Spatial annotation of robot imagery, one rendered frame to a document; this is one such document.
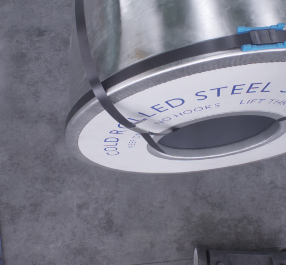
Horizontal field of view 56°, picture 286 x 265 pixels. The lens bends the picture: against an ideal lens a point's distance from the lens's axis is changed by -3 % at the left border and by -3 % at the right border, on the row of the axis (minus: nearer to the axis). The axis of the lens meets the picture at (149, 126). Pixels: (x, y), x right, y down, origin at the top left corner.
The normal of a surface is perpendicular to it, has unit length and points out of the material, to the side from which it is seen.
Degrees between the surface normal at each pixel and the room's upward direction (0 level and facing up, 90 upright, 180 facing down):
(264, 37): 2
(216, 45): 17
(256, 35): 2
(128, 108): 90
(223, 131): 26
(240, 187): 0
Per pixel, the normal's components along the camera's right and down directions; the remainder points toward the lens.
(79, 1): -0.50, -0.23
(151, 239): 0.00, -0.37
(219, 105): 0.09, 0.92
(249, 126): -0.84, -0.13
